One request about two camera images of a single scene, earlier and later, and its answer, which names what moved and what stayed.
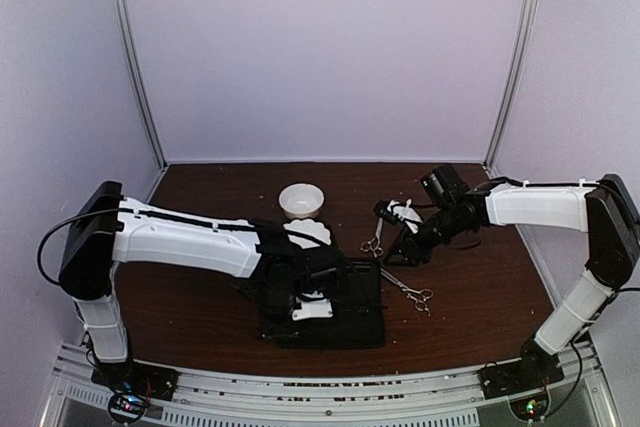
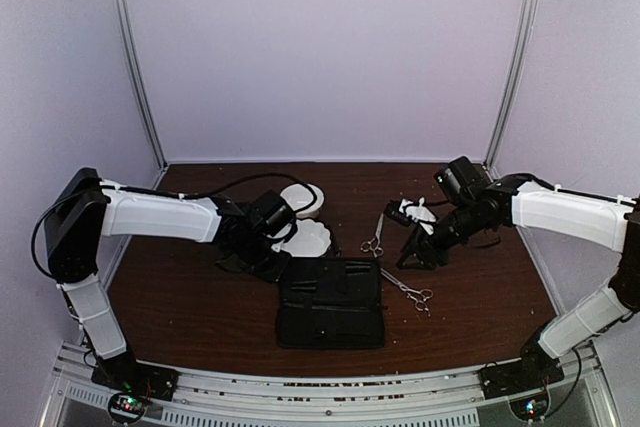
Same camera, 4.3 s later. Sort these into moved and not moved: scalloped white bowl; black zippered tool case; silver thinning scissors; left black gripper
Moved: left black gripper
Not moved: silver thinning scissors; black zippered tool case; scalloped white bowl
